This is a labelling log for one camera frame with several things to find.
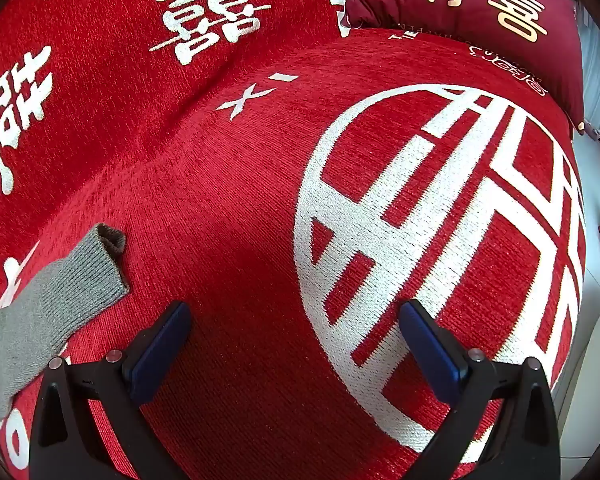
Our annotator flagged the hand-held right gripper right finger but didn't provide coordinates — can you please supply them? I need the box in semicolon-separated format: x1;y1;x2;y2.
399;299;562;480

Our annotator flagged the red printed sofa cover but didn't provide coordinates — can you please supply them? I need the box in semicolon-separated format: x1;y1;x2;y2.
0;0;588;480

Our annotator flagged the grey knitted sweater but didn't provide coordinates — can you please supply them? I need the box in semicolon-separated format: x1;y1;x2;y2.
0;223;131;421

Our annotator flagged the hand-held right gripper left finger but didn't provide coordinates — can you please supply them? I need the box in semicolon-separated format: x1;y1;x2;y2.
28;301;193;480

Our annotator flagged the dark red printed pillow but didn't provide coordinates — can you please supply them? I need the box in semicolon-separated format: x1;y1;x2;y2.
341;0;586;133

